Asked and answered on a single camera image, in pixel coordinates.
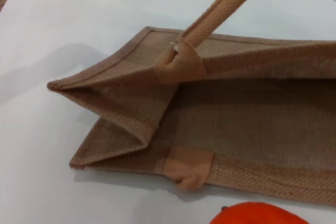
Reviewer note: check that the brown jute handbag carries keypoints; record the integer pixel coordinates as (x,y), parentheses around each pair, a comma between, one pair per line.
(236,116)

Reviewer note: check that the orange fruit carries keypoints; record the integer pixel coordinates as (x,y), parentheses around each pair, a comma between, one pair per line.
(260,213)

